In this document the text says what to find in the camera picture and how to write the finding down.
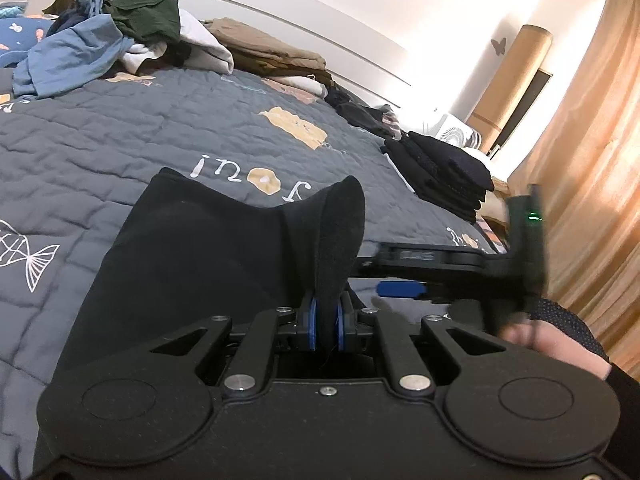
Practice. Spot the person's right hand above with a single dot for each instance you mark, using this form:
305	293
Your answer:
550	345

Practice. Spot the grey quilted blanket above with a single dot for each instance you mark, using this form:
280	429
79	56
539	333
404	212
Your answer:
100	135

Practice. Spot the tan folded garments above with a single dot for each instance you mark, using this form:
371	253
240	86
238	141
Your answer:
270	47

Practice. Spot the white garment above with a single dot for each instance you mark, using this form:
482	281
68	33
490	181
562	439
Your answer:
205	50

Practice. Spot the slate blue garment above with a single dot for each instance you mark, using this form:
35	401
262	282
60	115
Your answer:
90	5

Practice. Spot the tabby cat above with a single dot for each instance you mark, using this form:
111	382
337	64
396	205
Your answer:
65	0

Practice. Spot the light blue garment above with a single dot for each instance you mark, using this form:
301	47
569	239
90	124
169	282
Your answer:
70	55

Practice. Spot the black sweatshirt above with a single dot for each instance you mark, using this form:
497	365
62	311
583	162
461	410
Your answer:
200	250

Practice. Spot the navy dotted garment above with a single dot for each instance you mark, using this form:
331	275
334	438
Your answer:
575	325

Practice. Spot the light grey cloth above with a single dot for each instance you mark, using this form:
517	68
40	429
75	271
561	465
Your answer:
397	170

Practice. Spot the stack of folded black clothes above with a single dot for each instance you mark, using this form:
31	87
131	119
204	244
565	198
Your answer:
440	175

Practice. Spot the blue patterned pillow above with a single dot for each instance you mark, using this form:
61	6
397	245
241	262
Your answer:
20	40

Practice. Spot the tan cardboard tube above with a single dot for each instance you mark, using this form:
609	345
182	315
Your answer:
520	75

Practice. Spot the white headboard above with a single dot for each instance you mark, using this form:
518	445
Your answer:
300	25

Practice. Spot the striped bed sheet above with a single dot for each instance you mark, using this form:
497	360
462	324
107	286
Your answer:
492	237

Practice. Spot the white fan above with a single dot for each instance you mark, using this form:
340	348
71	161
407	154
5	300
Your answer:
452	135

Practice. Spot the butterfly wall sticker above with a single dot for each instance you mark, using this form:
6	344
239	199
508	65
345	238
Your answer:
498	46

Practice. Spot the cream folded garment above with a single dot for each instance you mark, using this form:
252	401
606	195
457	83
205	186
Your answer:
300	86

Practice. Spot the beige knit blanket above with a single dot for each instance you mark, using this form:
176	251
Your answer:
495	200

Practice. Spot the dark crumpled clothes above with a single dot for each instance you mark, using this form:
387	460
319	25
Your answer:
362	115

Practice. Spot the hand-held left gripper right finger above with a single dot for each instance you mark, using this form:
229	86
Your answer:
342	325

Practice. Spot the teal zigzag towel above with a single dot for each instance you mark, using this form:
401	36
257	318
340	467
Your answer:
10	11

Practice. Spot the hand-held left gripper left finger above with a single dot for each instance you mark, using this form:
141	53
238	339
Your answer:
312	325

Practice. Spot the dark green garment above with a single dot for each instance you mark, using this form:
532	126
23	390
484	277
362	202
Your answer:
145	15

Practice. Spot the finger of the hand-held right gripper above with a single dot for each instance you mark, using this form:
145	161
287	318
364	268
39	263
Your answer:
372	266
402	290

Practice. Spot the beige curtain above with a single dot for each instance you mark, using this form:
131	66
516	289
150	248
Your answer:
595	160

